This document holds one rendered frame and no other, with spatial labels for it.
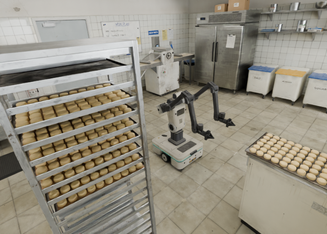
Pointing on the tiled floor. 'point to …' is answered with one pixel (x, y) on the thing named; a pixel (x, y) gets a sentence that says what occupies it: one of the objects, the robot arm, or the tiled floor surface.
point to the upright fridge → (237, 15)
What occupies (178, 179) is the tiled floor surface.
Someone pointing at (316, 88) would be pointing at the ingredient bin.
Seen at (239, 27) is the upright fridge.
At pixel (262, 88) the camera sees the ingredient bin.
